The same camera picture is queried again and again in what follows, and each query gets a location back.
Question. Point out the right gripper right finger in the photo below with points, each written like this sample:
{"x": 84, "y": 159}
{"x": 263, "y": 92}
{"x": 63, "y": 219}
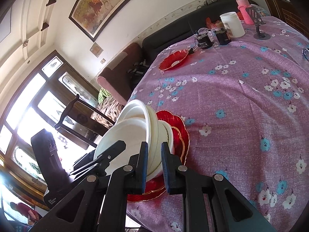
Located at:
{"x": 209, "y": 203}

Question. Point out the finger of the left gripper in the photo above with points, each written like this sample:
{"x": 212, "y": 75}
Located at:
{"x": 105, "y": 155}

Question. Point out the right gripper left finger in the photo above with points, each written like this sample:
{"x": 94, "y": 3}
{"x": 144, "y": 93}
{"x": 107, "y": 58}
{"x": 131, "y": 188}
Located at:
{"x": 99, "y": 203}

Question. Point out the white foam deep plate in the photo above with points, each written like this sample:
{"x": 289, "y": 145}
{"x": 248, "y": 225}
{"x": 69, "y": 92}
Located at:
{"x": 133, "y": 127}

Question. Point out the large red glass plate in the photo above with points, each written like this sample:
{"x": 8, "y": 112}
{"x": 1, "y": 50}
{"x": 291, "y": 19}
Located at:
{"x": 181, "y": 140}

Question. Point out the cream plastic bowl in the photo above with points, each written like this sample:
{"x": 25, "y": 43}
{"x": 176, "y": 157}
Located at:
{"x": 160, "y": 132}

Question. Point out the dark wooden chair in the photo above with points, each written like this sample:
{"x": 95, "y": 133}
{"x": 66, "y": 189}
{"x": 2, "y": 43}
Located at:
{"x": 83, "y": 120}

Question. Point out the brown armchair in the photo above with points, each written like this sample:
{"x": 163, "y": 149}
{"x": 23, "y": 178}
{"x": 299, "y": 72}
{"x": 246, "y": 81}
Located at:
{"x": 118, "y": 76}

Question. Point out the small red glass dish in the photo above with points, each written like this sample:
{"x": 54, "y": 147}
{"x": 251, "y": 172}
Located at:
{"x": 173, "y": 60}

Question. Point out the purple floral tablecloth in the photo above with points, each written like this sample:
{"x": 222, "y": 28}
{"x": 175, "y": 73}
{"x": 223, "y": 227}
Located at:
{"x": 245, "y": 107}

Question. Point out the black sofa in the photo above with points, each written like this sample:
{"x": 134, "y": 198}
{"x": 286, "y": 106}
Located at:
{"x": 184, "y": 27}

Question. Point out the black ink bottle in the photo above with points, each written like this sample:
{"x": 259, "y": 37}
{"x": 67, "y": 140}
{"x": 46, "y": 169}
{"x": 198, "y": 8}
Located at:
{"x": 202, "y": 39}

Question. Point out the framed horse painting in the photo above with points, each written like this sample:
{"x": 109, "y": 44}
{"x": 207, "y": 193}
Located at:
{"x": 92, "y": 16}

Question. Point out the dark jar with red label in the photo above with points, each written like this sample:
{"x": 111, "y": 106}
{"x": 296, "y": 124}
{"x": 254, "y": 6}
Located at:
{"x": 221, "y": 33}

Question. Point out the white plastic jar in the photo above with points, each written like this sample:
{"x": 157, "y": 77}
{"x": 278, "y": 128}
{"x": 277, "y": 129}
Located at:
{"x": 232, "y": 24}

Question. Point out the black phone stand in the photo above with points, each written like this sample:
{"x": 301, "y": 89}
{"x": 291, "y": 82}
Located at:
{"x": 256, "y": 18}

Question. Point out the pink sleeved thermos bottle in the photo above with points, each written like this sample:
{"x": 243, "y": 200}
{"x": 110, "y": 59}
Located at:
{"x": 242, "y": 6}

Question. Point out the brick pattern wooden counter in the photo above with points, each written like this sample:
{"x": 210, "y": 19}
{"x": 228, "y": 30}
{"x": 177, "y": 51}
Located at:
{"x": 286, "y": 11}

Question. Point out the purple frame eyeglasses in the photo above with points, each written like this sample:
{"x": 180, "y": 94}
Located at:
{"x": 305, "y": 53}

